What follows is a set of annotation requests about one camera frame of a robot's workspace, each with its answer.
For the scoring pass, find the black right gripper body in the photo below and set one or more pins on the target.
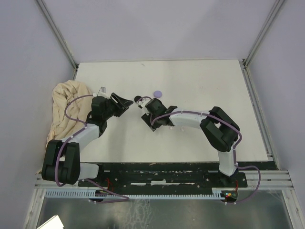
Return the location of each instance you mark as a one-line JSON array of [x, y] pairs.
[[147, 118]]

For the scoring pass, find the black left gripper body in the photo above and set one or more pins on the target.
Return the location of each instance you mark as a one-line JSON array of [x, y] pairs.
[[114, 109]]

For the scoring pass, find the purple earbud charging case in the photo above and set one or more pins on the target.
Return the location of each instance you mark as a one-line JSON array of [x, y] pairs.
[[157, 94]]

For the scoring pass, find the black earbud charging case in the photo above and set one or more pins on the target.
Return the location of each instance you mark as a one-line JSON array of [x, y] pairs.
[[137, 98]]

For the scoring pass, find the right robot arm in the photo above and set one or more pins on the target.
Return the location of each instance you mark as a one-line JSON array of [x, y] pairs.
[[220, 130]]

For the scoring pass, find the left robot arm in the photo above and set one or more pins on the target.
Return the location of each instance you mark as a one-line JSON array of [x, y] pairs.
[[62, 163]]

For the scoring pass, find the cream crumpled cloth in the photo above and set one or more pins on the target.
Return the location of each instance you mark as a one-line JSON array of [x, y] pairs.
[[71, 101]]

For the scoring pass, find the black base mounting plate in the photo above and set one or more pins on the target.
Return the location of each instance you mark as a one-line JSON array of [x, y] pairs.
[[169, 183]]

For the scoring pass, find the white paper sheet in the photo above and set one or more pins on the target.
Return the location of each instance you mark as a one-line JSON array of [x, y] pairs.
[[53, 223]]

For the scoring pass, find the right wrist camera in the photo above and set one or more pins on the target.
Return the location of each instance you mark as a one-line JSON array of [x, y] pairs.
[[143, 102]]

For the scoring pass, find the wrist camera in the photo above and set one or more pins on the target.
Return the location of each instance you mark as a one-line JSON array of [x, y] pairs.
[[143, 102], [102, 92]]

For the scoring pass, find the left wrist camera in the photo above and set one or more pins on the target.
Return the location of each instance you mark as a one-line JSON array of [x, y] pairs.
[[102, 92]]

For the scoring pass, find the left aluminium corner post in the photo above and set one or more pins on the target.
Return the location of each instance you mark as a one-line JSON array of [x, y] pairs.
[[57, 33]]

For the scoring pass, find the aluminium corner post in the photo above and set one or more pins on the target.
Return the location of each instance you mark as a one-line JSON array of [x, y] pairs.
[[268, 23], [57, 33]]

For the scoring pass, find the aluminium frame rail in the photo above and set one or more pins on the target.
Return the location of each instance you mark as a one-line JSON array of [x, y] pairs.
[[265, 179]]

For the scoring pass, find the right aluminium corner post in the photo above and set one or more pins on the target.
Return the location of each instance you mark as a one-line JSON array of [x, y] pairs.
[[268, 23]]

